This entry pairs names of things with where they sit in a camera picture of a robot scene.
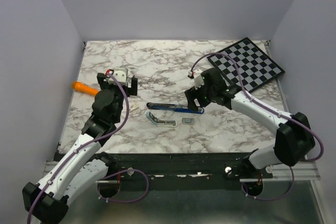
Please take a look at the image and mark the aluminium rail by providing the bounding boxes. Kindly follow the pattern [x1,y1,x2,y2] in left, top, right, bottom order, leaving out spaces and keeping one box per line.
[43,160,320,183]

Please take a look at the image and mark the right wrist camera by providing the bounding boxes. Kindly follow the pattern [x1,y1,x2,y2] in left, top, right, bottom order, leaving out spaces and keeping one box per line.
[187,70,205,90]

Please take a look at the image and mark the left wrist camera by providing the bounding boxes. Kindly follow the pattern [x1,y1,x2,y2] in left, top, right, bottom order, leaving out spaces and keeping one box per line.
[106,67,128,86]

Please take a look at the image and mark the silver staple strips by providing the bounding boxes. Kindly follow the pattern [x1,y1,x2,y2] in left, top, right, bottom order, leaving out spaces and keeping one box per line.
[182,118,195,125]

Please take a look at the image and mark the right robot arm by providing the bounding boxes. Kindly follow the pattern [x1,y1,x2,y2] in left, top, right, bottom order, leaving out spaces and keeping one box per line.
[184,68,316,178]

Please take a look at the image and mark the orange marker pen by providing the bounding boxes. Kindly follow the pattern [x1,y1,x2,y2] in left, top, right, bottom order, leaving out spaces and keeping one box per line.
[71,81,99,96]

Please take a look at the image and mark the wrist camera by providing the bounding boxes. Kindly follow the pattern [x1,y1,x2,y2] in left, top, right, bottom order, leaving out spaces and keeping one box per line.
[106,67,128,86]
[187,70,205,90]

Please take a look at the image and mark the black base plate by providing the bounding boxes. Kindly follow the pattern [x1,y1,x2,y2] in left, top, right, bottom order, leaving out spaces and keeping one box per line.
[54,152,308,192]

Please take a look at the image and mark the white staple box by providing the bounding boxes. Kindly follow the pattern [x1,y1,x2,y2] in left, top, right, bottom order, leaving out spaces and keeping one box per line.
[130,103,139,112]

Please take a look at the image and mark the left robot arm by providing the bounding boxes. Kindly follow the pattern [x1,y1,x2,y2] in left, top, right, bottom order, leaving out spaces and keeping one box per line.
[22,68,138,223]

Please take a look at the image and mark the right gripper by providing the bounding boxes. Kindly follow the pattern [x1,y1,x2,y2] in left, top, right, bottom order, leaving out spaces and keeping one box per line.
[184,81,215,112]

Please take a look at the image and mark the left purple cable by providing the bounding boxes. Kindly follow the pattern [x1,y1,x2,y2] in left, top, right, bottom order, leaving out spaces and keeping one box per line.
[27,73,150,224]

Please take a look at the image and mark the black grey checkerboard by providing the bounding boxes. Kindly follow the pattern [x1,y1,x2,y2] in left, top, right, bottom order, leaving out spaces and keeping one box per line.
[207,37,285,93]

